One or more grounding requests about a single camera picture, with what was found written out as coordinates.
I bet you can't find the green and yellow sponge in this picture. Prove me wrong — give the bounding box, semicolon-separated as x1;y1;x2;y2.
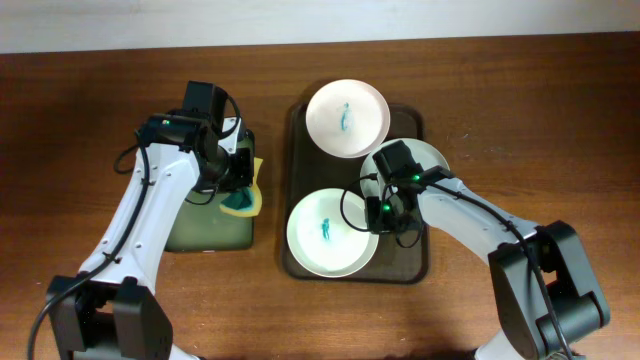
219;158;263;218

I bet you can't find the pale green plate with stain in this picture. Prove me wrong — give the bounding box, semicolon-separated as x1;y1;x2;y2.
360;138;450;197

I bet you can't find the white plate with stain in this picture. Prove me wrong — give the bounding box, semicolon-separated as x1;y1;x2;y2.
286;188;379;278

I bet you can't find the pink plate with stain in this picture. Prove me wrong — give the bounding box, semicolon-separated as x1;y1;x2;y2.
305;79;391;158

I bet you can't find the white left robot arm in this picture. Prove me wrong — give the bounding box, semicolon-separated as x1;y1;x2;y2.
38;112;262;359

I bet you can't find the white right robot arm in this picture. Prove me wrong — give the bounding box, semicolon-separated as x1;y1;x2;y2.
361;164;611;359

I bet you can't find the large dark serving tray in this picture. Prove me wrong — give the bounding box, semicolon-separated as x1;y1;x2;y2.
284;103;430;285

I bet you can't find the small black water tray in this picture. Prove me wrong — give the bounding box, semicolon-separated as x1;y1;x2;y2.
163;117;256;253

